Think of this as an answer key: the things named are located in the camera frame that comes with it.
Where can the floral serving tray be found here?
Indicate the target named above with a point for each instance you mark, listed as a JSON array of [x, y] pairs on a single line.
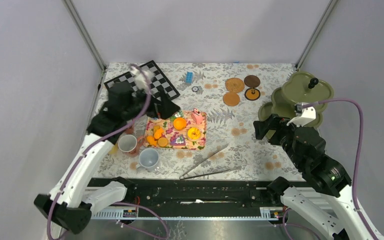
[[184, 130]]

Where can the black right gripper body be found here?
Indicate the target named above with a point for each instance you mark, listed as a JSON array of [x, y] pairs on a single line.
[[281, 135]]

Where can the round brown cookie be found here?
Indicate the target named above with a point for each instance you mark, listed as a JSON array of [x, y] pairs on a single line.
[[162, 142]]

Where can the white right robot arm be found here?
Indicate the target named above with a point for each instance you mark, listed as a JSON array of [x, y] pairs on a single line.
[[326, 176]]

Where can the black orange face coaster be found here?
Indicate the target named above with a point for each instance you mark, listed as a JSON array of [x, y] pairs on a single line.
[[252, 94]]

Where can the white mug front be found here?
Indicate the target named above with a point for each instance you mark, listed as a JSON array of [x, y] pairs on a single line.
[[148, 160]]

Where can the black white checkerboard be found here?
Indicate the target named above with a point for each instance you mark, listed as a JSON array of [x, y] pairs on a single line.
[[159, 80]]

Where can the plain orange coaster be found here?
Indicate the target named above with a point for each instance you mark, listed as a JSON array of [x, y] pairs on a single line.
[[231, 99]]

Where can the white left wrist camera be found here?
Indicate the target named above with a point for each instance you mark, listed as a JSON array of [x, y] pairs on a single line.
[[142, 77]]

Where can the green three-tier stand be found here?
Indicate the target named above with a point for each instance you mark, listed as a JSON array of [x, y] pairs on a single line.
[[301, 87]]

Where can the dark brown coaster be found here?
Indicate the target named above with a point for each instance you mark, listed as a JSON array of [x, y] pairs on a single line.
[[252, 81]]

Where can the purple cake slice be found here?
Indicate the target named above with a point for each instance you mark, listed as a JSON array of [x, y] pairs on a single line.
[[178, 140]]

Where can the white mug with red handle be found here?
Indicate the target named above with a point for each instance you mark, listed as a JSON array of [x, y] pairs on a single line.
[[130, 145]]

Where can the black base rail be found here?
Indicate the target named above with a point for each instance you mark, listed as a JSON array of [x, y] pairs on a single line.
[[197, 199]]

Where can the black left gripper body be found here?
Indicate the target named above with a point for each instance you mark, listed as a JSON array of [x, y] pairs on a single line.
[[136, 108]]

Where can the pink cake piece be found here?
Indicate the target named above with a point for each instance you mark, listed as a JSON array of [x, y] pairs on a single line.
[[197, 116]]

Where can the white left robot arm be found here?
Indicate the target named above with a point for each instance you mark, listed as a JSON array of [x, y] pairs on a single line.
[[66, 205]]

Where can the woven tan coaster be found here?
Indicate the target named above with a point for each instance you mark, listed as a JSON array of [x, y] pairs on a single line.
[[234, 85]]

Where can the blue toy brick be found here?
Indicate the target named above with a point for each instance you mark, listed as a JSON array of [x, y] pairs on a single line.
[[189, 78]]

